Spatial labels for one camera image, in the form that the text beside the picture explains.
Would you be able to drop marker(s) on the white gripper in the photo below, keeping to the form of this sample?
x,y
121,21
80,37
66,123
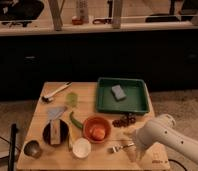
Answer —
x,y
135,154

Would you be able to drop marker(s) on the silver metal fork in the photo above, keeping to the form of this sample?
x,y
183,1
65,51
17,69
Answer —
x,y
115,149

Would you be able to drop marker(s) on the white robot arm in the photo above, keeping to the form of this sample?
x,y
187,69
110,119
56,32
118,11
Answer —
x,y
160,129

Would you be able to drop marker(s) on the white plastic cup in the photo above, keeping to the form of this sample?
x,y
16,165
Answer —
x,y
81,148

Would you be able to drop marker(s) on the small metal cup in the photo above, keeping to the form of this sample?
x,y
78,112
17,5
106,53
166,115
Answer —
x,y
33,149

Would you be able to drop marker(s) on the dark grape bunch toy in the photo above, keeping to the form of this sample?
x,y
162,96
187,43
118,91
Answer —
x,y
124,121

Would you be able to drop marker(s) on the orange fruit toy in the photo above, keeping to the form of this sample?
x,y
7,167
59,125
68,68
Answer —
x,y
98,133

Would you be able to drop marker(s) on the orange plastic bowl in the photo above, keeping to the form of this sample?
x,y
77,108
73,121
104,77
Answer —
x,y
96,121

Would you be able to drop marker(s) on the grey sponge block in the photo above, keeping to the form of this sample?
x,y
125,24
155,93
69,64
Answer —
x,y
118,92

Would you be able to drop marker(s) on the green plastic tray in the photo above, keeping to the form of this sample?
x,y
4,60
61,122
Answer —
x,y
135,101

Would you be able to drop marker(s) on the green chili pepper toy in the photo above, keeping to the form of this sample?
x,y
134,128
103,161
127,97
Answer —
x,y
78,124

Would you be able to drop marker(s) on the black round bowl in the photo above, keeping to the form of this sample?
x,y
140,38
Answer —
x,y
64,129

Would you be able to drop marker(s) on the light green leaf toy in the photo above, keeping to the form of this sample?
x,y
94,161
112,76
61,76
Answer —
x,y
72,99

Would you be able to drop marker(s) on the grey spatula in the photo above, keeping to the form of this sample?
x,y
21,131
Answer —
x,y
55,112

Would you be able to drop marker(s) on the black pole stand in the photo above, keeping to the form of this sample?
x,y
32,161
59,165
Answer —
x,y
12,147

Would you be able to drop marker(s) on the red object on floor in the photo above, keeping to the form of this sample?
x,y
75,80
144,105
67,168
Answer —
x,y
76,21

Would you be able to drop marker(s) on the wooden table leg right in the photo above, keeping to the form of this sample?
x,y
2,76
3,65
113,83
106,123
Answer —
x,y
117,12

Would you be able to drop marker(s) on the wooden table leg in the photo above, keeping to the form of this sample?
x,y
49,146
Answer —
x,y
117,12
55,12

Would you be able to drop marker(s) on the wooden table leg left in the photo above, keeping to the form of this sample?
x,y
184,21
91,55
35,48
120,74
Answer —
x,y
55,12

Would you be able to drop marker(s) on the black office chair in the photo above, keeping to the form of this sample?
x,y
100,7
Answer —
x,y
21,12

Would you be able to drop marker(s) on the white handled brush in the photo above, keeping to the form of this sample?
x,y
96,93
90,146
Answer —
x,y
50,96

